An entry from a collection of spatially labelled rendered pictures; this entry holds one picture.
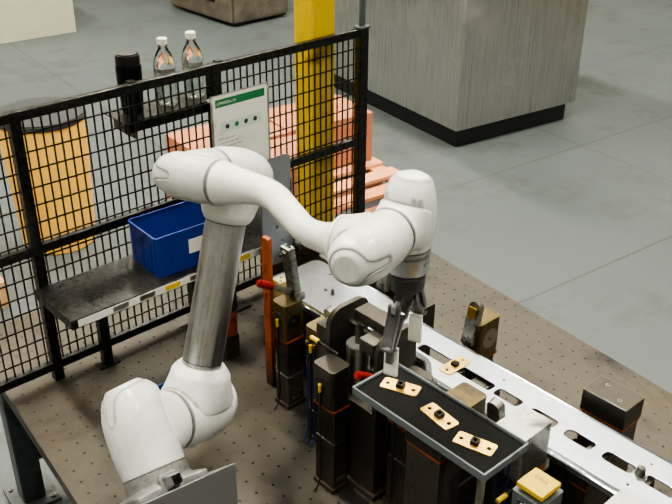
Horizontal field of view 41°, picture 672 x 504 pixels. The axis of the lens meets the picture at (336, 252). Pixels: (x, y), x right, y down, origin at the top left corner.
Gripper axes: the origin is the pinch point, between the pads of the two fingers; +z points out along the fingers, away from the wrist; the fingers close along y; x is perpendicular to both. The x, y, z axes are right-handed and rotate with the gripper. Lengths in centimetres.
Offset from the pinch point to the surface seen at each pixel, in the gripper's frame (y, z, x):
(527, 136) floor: 452, 126, 81
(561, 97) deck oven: 488, 106, 68
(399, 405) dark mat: -5.9, 9.0, -2.0
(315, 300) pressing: 46, 25, 44
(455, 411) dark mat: -2.6, 9.0, -13.2
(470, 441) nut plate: -11.5, 8.0, -19.3
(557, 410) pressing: 27.7, 25.1, -29.4
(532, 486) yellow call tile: -17.3, 9.0, -33.4
